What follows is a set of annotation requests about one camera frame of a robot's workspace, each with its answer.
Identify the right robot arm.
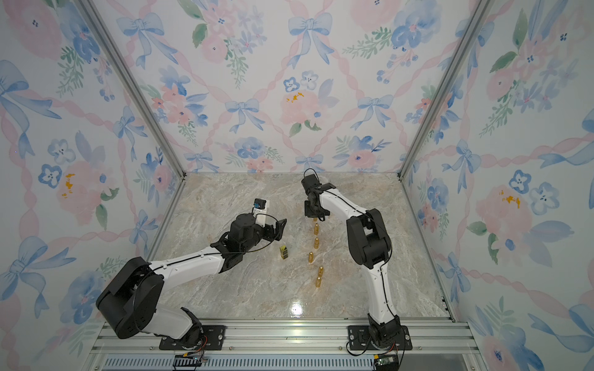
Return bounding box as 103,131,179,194
301,173,402,349

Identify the left aluminium corner post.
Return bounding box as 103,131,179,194
74,0,186,179

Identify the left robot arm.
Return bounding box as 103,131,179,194
96,211,287,349

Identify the right aluminium corner post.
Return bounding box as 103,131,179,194
398,0,491,181

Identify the small yellow green box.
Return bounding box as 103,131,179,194
279,245,289,260

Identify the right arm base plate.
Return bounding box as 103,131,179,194
347,326,413,352

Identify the green circuit board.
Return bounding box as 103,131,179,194
373,355,400,371

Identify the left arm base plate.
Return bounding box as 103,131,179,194
159,325,227,351

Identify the black connector with wires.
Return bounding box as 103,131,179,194
172,353,204,371

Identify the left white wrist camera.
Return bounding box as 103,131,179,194
252,198,268,227

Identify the aluminium front rail frame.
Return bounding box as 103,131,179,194
82,317,487,370

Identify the aluminium corner post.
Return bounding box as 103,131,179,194
398,0,491,181
74,0,186,179

